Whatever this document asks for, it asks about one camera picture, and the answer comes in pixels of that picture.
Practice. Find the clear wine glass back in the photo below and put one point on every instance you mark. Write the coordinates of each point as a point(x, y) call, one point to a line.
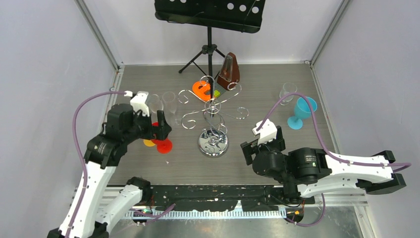
point(170, 105)

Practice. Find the chrome wine glass rack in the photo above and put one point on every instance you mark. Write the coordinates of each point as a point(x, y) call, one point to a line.
point(213, 141)

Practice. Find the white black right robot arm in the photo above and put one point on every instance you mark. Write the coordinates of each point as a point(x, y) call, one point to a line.
point(307, 172)

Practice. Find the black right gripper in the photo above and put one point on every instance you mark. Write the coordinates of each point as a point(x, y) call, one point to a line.
point(250, 148)

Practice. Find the brown metronome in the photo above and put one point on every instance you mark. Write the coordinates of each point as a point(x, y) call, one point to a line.
point(229, 74)

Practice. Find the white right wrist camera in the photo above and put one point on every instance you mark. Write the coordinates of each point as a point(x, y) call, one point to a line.
point(267, 131)

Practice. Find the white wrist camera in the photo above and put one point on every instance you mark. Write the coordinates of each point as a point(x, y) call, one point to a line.
point(138, 102)
point(267, 131)

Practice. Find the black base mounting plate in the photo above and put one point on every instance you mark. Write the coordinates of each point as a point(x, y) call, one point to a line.
point(219, 198)

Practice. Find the clear textured wine glass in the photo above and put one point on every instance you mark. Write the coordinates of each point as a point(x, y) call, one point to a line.
point(286, 89)

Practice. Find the yellow wine glass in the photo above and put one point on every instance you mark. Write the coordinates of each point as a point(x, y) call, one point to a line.
point(148, 143)

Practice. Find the aluminium frame rail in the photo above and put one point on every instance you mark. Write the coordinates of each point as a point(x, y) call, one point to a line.
point(141, 211)

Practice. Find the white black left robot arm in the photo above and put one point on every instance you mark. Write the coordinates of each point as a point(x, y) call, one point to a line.
point(124, 125)

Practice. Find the red wine glass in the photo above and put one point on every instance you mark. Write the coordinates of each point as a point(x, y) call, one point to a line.
point(163, 146)

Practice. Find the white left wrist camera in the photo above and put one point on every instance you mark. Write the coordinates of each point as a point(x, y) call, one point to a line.
point(138, 102)

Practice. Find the blue wine glass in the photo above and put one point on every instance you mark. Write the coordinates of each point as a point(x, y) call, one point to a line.
point(301, 112)

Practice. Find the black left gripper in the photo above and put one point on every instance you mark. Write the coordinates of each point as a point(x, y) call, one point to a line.
point(162, 130)

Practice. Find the black music stand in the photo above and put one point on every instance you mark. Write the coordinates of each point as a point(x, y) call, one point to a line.
point(243, 16)

